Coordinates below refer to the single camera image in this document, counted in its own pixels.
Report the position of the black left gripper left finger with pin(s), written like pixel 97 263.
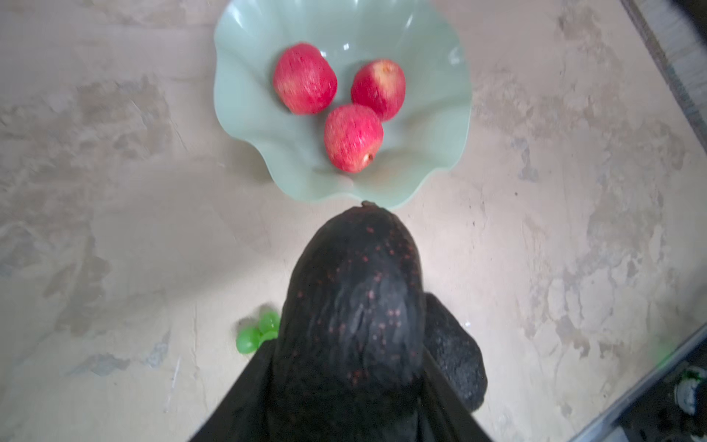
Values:
pixel 241 416

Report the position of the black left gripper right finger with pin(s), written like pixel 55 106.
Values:
pixel 441 413

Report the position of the green grape bunch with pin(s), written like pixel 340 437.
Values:
pixel 254 332

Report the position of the red apple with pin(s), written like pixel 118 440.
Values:
pixel 353 135
pixel 304 80
pixel 380 86

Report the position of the light green wavy fruit bowl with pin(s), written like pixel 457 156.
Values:
pixel 429 134

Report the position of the aluminium front rail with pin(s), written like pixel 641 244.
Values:
pixel 669 404

